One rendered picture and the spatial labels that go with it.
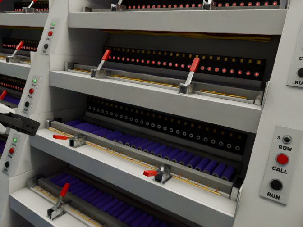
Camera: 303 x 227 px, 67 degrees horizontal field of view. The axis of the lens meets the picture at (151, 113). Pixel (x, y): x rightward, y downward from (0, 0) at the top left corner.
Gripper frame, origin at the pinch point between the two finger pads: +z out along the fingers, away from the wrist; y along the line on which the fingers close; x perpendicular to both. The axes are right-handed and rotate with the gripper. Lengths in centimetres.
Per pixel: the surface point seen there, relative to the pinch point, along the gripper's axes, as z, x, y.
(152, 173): 9.8, 0.1, 27.3
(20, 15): 9, 35, -45
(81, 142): 16.8, 0.6, 1.0
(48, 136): 15.5, -1.2, -10.4
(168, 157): 22.6, 4.8, 24.0
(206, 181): 18.6, 2.3, 35.3
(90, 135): 18.3, 3.2, 1.7
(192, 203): 14.9, -2.5, 35.0
